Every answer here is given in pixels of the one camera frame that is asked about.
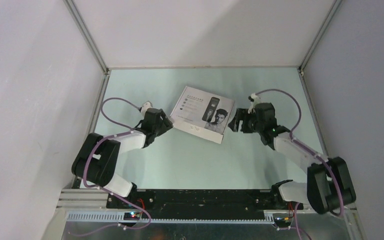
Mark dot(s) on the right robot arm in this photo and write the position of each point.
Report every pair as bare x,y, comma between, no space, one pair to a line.
328,185

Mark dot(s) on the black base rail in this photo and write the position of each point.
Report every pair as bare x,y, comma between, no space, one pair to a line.
207,204

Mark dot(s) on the aluminium frame front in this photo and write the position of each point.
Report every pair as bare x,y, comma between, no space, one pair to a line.
92,214

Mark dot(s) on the white box with black tray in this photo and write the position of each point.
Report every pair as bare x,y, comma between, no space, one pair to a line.
202,114

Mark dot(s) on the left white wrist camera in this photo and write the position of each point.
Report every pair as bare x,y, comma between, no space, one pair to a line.
144,107

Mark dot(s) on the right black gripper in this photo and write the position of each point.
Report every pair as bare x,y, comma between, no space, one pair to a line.
242,114

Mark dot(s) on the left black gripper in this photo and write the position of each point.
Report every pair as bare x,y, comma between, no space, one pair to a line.
166,124

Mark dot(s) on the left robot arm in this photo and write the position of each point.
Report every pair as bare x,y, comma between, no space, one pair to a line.
97,158

